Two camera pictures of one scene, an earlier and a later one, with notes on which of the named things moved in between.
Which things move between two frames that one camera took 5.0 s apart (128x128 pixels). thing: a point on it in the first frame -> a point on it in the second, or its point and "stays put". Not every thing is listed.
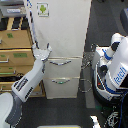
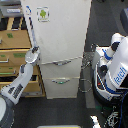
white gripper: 41,53 -> 33,56
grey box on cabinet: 13,10 stays put
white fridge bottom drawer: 61,87 stays put
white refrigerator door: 62,24 stays put
